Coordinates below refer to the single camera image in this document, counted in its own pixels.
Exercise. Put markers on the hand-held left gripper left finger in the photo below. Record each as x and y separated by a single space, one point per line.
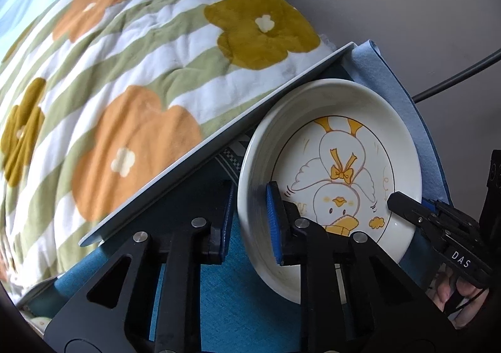
227 220

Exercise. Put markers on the person's right hand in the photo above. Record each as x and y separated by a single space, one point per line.
444 290

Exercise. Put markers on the blue patterned cloth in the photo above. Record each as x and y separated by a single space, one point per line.
235 298

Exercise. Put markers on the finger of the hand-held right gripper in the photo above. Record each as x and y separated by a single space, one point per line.
454 216
450 249

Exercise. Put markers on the floral striped blanket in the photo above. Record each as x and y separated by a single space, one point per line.
137 63

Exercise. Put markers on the white plate with duck print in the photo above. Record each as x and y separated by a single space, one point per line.
313 134

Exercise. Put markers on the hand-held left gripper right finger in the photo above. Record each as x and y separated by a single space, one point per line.
274 228

